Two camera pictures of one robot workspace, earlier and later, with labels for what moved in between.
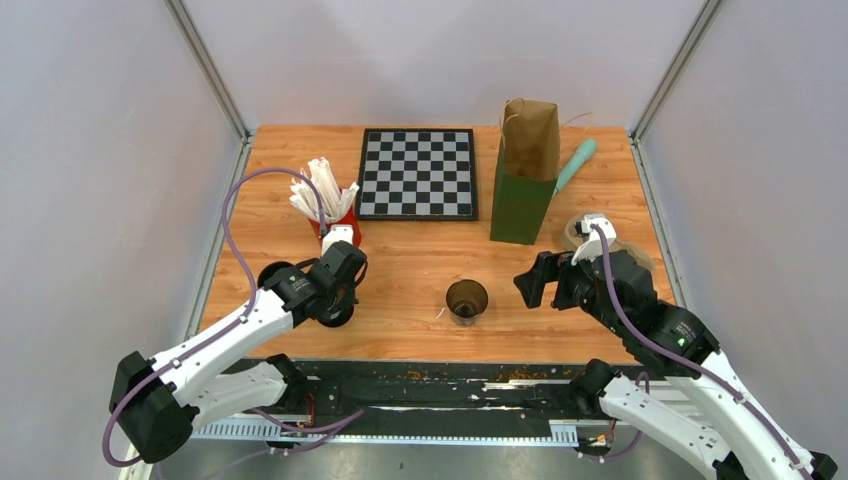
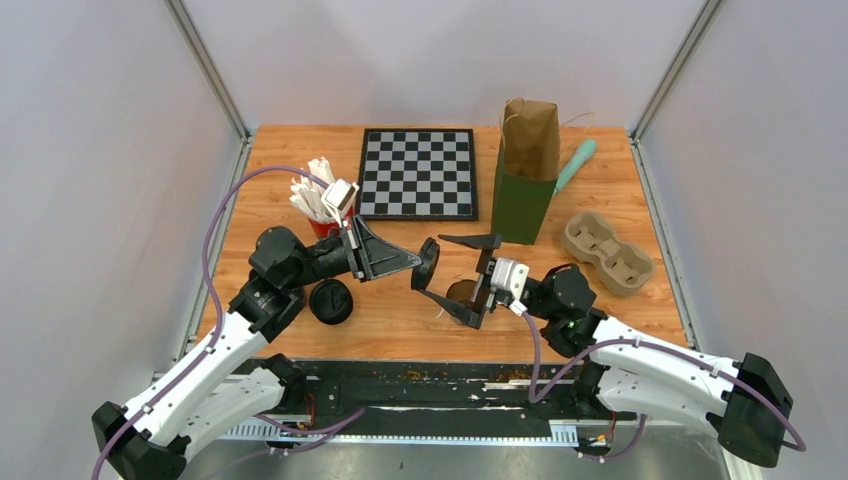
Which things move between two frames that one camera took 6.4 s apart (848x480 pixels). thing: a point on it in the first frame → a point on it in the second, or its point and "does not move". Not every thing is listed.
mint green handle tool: [582, 156] does not move
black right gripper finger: [531, 284] → [462, 311]
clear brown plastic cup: [466, 300] does not move
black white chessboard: [424, 174] does not move
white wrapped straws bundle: [335, 201] does not move
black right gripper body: [573, 289] → [487, 272]
